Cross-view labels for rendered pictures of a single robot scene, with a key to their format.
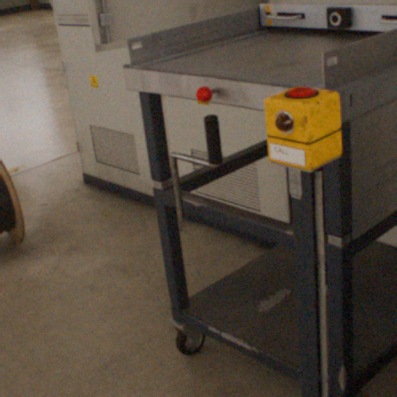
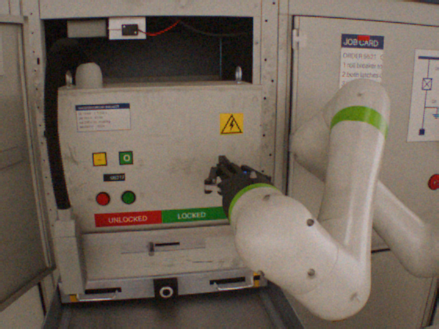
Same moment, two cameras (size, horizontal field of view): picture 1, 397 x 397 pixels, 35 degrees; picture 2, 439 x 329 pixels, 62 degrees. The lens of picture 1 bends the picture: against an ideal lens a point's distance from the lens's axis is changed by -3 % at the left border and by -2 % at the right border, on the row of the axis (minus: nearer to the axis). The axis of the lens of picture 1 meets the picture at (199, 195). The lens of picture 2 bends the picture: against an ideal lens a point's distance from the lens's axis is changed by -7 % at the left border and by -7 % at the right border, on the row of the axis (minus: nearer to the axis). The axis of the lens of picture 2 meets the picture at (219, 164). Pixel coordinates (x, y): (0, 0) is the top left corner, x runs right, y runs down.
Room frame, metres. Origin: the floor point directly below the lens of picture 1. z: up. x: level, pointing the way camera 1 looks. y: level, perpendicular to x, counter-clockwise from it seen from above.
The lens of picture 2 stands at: (1.05, 0.27, 1.46)
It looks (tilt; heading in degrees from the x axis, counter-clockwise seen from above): 16 degrees down; 300
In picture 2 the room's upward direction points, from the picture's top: straight up
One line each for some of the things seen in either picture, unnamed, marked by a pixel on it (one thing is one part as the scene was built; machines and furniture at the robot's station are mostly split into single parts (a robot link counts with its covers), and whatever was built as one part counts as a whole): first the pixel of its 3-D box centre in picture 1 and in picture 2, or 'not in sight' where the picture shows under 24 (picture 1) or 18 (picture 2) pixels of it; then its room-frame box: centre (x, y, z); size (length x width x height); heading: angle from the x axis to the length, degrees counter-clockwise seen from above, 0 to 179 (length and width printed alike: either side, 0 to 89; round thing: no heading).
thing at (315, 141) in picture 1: (303, 127); not in sight; (0.89, -0.16, 0.85); 0.08 x 0.08 x 0.10; 41
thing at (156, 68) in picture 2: not in sight; (154, 131); (2.00, -0.87, 1.18); 0.78 x 0.69 x 0.79; 131
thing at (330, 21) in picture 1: (338, 18); (165, 289); (1.59, -0.39, 0.90); 0.06 x 0.03 x 0.05; 41
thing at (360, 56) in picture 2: not in sight; (361, 69); (1.27, -0.95, 1.43); 0.15 x 0.01 x 0.21; 41
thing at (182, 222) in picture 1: (196, 176); not in sight; (1.34, 0.00, 0.62); 0.17 x 0.03 x 0.30; 40
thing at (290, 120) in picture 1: (282, 123); not in sight; (0.86, -0.13, 0.87); 0.03 x 0.01 x 0.03; 41
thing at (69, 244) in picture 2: not in sight; (71, 252); (1.72, -0.22, 1.04); 0.08 x 0.05 x 0.17; 131
